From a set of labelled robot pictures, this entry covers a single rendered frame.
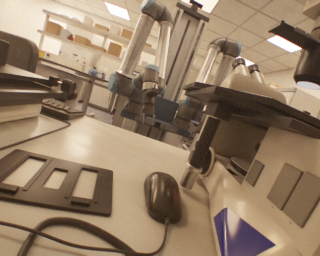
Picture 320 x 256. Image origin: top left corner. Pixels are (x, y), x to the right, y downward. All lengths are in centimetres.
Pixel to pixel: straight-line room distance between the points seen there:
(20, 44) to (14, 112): 64
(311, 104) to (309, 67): 340
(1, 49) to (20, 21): 693
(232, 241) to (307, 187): 10
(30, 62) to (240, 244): 99
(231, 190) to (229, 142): 21
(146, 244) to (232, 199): 14
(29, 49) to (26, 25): 634
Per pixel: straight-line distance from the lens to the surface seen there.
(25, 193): 24
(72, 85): 51
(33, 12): 732
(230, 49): 153
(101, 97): 519
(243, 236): 24
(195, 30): 185
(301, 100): 365
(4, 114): 44
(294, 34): 40
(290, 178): 23
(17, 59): 106
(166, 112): 161
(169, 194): 26
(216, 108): 29
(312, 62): 41
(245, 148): 50
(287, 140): 25
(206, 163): 39
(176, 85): 168
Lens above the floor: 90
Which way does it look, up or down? 10 degrees down
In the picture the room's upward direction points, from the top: 20 degrees clockwise
